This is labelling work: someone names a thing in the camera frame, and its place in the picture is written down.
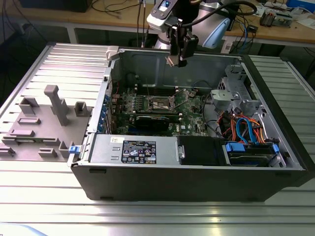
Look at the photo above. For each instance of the hard disk in blue carrier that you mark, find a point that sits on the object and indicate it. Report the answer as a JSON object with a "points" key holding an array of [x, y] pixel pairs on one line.
{"points": [[237, 147]]}

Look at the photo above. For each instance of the white paper tag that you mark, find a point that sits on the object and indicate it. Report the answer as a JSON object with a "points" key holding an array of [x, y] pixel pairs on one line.
{"points": [[227, 45]]}

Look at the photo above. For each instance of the small black adapter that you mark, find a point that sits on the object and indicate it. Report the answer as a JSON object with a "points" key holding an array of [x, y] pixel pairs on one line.
{"points": [[252, 28]]}

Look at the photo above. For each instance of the black plastic drive cover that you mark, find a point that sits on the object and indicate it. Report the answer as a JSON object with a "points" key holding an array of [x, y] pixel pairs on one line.
{"points": [[197, 150]]}

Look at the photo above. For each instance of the wooden desk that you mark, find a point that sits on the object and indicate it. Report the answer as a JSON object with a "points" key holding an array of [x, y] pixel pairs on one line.
{"points": [[86, 17]]}

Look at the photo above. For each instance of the blue cardboard box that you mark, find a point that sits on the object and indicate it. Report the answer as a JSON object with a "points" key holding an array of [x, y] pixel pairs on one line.
{"points": [[302, 3]]}

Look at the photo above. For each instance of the black PC case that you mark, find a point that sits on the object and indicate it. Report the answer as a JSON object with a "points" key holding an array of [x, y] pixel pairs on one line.
{"points": [[172, 182]]}

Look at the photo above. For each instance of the silver CPU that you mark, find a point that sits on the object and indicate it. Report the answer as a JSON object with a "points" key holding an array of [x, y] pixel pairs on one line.
{"points": [[172, 61]]}

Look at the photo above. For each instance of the green RAM stick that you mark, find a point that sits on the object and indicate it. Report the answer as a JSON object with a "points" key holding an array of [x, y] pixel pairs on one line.
{"points": [[29, 140]]}

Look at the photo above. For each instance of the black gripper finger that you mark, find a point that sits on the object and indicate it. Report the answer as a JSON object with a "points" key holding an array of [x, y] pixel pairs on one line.
{"points": [[176, 39], [190, 46]]}

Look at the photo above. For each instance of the green motherboard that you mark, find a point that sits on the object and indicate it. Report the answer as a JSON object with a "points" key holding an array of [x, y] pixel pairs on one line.
{"points": [[192, 118]]}

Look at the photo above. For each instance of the grey parts rack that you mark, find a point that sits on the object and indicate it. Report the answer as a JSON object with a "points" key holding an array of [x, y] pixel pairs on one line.
{"points": [[44, 123]]}

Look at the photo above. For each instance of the white paper sheet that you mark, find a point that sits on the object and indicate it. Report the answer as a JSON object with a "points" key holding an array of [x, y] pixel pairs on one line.
{"points": [[305, 22], [257, 11]]}

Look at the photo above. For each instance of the grey electronic device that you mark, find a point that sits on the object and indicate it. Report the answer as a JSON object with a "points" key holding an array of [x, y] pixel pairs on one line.
{"points": [[283, 19]]}

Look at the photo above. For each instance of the black NVIDIA graphics card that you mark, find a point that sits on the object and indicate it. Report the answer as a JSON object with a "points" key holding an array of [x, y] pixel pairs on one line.
{"points": [[152, 123]]}

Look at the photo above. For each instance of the grey power supply unit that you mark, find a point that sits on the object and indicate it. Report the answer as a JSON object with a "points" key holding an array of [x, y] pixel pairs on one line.
{"points": [[105, 152]]}

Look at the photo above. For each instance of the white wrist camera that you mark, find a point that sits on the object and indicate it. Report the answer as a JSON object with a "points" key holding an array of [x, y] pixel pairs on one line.
{"points": [[160, 17]]}

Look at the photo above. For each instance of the blue plastic clip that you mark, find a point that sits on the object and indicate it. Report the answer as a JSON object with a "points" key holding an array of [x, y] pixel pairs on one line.
{"points": [[74, 150]]}

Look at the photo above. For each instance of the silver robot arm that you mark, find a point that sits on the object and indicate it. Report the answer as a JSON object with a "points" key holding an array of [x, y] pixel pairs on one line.
{"points": [[211, 14]]}

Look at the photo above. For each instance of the silver metal drive cage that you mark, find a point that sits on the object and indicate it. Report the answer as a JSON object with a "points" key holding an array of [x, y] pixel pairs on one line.
{"points": [[256, 115]]}

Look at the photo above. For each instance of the black box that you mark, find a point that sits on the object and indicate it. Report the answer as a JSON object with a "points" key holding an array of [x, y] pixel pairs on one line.
{"points": [[49, 5]]}

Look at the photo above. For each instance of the CPU cooler heat sink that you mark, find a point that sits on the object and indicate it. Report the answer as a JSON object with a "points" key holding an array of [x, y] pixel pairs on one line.
{"points": [[267, 18]]}

